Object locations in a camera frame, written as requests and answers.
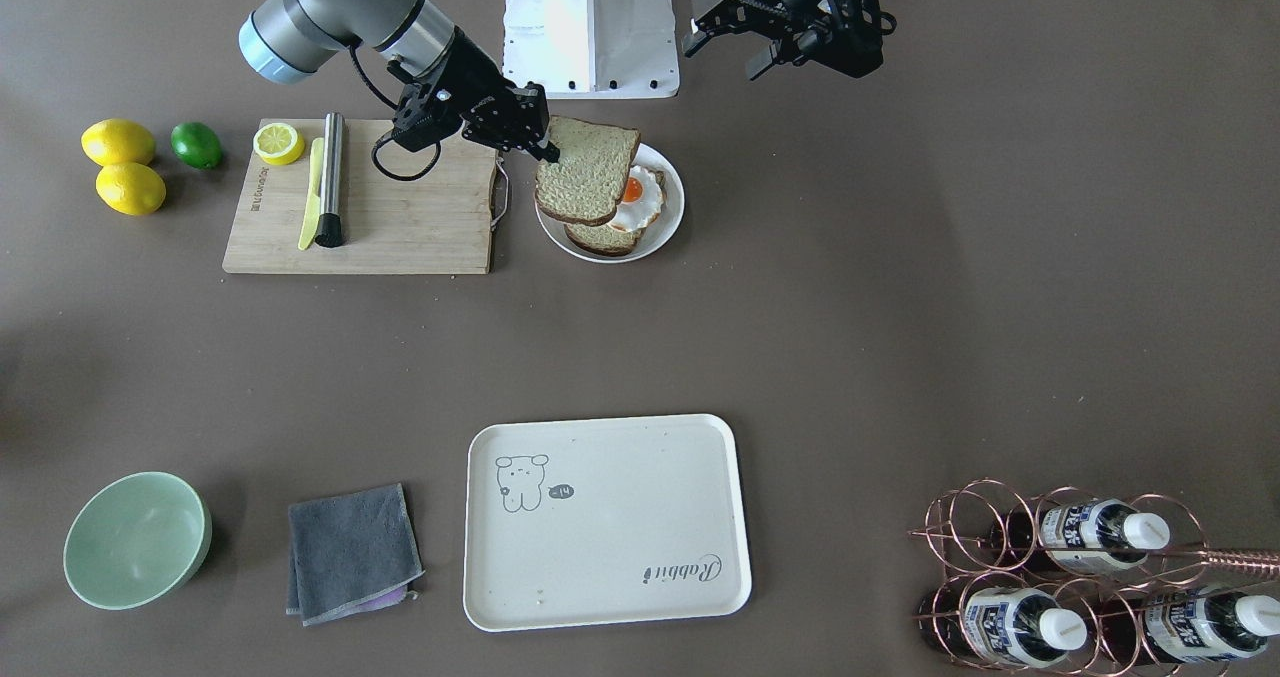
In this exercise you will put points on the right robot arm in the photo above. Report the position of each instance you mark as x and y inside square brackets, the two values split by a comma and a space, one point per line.
[288, 40]

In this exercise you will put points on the yellow plastic knife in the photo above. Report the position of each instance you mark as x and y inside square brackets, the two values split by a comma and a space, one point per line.
[311, 208]

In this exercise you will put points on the yellow lemon lower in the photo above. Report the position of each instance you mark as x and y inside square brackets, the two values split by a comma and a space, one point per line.
[130, 188]

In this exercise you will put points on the green bowl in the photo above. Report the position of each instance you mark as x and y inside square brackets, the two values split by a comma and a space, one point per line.
[138, 539]

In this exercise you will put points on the grey folded cloth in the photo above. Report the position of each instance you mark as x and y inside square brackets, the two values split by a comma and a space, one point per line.
[350, 554]

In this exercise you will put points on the bamboo cutting board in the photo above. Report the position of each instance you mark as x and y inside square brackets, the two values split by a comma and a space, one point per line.
[441, 223]

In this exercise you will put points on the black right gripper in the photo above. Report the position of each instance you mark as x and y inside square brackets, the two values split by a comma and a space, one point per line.
[473, 75]

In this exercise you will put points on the fried egg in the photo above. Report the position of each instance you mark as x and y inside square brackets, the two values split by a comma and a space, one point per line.
[644, 197]

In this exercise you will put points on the dark drink bottle middle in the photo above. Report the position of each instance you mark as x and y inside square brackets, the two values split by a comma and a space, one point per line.
[1010, 628]

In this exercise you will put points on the dark drink bottle back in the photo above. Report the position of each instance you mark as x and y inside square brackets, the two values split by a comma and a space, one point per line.
[1097, 537]

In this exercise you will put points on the yellow lemon upper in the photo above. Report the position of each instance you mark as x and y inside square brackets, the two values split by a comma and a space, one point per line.
[114, 141]

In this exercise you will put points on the green lime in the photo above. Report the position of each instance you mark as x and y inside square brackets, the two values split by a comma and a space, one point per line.
[196, 145]

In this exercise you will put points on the copper wire bottle rack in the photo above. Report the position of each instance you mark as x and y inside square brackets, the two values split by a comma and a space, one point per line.
[956, 521]

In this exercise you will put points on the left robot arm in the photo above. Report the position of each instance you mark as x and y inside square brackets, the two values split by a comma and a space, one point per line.
[845, 35]

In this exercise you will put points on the yellow lemon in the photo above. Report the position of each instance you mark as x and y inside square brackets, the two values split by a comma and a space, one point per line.
[114, 141]
[130, 188]

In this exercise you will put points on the dark drink bottle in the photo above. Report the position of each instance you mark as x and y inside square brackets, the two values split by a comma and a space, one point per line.
[1010, 628]
[1097, 537]
[1205, 625]

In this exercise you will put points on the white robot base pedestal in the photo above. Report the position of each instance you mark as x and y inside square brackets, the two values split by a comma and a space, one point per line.
[592, 49]

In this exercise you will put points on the white round plate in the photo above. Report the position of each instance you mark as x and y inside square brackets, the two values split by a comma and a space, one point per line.
[655, 235]

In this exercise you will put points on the cream rectangular tray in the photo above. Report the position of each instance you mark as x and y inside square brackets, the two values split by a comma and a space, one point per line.
[604, 521]

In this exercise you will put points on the dark drink bottle front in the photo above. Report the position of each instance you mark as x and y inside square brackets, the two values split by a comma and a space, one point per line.
[1205, 625]

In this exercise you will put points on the half lemon slice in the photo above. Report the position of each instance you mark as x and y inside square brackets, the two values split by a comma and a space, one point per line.
[278, 144]

